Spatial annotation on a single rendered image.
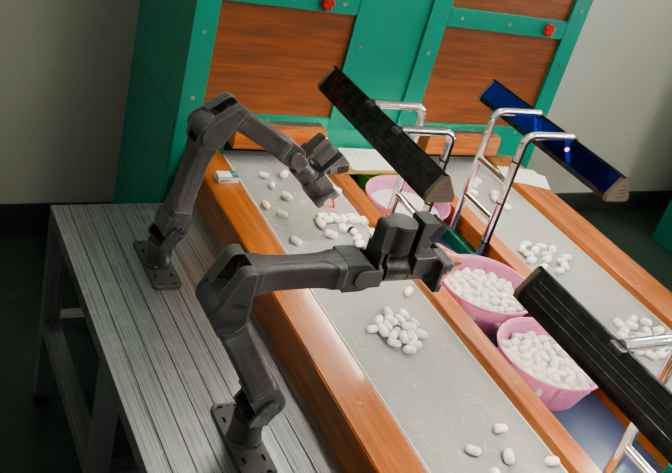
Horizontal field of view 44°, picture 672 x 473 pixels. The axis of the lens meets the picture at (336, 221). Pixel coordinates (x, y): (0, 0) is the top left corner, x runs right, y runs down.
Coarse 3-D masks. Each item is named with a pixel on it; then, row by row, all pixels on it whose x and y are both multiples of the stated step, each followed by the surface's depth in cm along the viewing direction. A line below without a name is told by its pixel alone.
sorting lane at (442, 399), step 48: (288, 192) 243; (288, 240) 219; (336, 240) 226; (384, 288) 211; (432, 336) 198; (384, 384) 178; (432, 384) 182; (480, 384) 187; (432, 432) 169; (480, 432) 173; (528, 432) 176
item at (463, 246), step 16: (496, 112) 235; (512, 112) 236; (528, 112) 239; (480, 144) 239; (528, 144) 223; (480, 160) 240; (512, 160) 227; (496, 176) 233; (512, 176) 228; (464, 192) 246; (480, 208) 240; (496, 208) 234; (496, 224) 236; (448, 240) 253; (464, 240) 249; (480, 240) 240
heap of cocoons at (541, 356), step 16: (512, 336) 207; (528, 336) 208; (544, 336) 209; (512, 352) 200; (528, 352) 201; (544, 352) 205; (560, 352) 206; (528, 368) 196; (544, 368) 197; (560, 368) 202; (576, 368) 201; (560, 384) 193; (576, 384) 198
